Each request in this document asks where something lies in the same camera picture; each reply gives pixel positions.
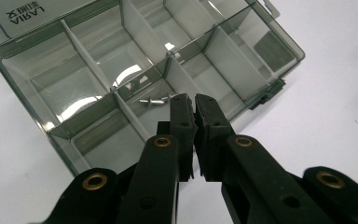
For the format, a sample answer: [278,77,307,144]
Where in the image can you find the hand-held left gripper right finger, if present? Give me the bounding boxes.
[194,93,334,224]

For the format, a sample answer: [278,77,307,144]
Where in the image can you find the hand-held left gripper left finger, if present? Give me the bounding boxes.
[116,92,199,224]

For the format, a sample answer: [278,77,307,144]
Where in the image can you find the small silver rivet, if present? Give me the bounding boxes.
[138,96,166,109]

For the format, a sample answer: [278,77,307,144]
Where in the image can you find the grey clear plastic organizer box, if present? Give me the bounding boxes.
[0,0,306,177]

